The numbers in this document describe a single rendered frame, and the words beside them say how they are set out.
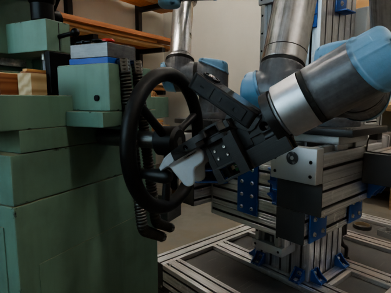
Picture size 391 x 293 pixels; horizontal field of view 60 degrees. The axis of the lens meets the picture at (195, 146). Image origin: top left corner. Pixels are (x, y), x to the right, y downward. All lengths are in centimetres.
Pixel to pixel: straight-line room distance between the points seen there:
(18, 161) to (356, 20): 124
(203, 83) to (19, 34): 54
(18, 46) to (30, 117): 30
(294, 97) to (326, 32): 87
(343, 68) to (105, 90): 42
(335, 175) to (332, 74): 56
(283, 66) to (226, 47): 374
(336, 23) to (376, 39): 92
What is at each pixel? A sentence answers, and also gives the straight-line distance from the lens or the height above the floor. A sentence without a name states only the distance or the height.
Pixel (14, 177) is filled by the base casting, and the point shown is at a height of 76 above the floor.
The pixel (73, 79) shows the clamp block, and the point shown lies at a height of 93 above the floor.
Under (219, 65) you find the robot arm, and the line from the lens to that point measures 131.
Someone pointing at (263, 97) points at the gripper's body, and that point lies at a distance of 46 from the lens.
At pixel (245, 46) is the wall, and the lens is 418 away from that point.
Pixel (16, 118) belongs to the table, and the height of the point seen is 86.
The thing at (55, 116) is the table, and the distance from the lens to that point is 70.
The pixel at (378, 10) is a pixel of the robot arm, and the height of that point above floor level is 108.
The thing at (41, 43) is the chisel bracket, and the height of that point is 102.
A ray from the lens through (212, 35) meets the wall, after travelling 442.
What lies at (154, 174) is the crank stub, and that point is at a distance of 57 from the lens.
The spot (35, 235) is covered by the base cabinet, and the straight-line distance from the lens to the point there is 70.
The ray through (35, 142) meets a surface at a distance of 67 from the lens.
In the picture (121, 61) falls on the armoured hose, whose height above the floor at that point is 96.
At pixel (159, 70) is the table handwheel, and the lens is 63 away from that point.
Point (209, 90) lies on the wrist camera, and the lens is 48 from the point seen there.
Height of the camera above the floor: 89
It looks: 8 degrees down
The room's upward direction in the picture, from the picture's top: straight up
